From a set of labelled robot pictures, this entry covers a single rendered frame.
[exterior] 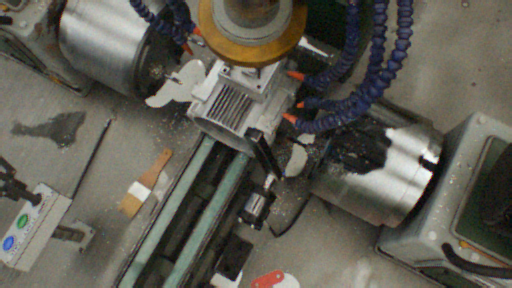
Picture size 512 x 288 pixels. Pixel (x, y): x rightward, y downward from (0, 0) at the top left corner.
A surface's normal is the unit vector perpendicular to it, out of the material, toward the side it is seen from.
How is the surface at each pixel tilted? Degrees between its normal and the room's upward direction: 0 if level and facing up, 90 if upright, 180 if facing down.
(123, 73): 54
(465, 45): 0
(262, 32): 0
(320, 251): 0
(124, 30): 13
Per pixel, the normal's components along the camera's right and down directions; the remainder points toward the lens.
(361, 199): -0.40, 0.59
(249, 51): 0.00, -0.25
